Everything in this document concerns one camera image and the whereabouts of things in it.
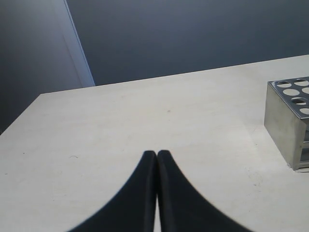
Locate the stainless steel test tube rack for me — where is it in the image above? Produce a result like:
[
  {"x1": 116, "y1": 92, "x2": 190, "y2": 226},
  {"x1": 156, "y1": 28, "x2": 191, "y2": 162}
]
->
[{"x1": 264, "y1": 76, "x2": 309, "y2": 170}]

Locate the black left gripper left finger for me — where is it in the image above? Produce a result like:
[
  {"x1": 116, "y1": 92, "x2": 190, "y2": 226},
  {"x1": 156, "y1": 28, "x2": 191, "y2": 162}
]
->
[{"x1": 71, "y1": 151, "x2": 157, "y2": 232}]

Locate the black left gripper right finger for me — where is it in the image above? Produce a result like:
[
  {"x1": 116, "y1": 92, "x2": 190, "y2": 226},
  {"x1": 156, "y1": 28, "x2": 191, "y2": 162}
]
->
[{"x1": 157, "y1": 150, "x2": 249, "y2": 232}]

